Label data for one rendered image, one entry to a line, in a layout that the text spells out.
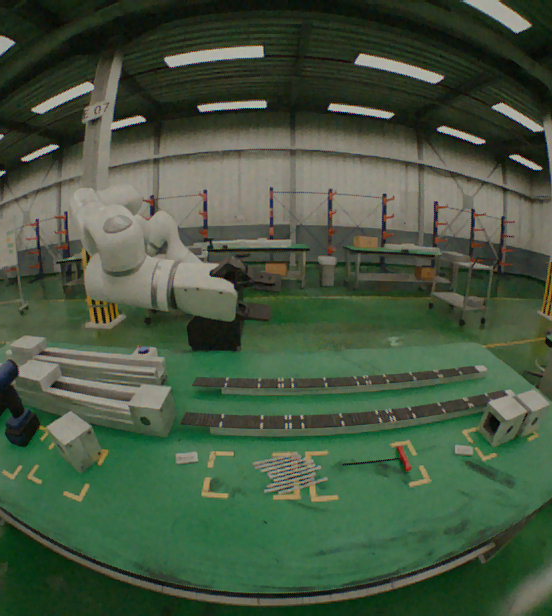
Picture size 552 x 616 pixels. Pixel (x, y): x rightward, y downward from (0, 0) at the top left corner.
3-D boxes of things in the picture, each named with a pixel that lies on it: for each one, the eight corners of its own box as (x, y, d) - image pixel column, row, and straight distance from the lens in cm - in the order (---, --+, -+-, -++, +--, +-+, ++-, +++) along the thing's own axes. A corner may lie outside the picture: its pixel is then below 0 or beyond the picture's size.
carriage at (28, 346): (49, 352, 131) (45, 337, 129) (34, 364, 125) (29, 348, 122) (28, 349, 143) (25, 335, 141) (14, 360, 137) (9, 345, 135)
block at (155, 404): (179, 409, 86) (174, 382, 80) (167, 437, 77) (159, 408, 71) (151, 406, 89) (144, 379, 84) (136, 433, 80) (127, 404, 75)
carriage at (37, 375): (64, 382, 102) (58, 364, 100) (46, 399, 96) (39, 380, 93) (36, 376, 114) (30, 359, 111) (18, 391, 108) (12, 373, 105)
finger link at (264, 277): (234, 288, 43) (279, 294, 43) (235, 275, 40) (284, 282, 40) (237, 270, 44) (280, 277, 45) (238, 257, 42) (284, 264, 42)
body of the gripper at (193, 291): (170, 320, 51) (233, 329, 50) (160, 287, 42) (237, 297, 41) (179, 284, 55) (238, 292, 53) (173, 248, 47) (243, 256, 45)
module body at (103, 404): (149, 411, 87) (142, 387, 83) (136, 433, 80) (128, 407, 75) (-1, 378, 141) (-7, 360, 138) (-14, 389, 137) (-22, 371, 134)
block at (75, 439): (110, 449, 78) (98, 420, 72) (80, 473, 75) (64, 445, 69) (89, 434, 85) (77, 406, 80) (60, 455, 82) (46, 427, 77)
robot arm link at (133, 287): (164, 244, 49) (167, 285, 55) (98, 238, 54) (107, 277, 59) (147, 278, 43) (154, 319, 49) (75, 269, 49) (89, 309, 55)
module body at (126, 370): (168, 379, 101) (164, 356, 98) (158, 394, 94) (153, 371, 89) (23, 360, 150) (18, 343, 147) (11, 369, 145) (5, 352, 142)
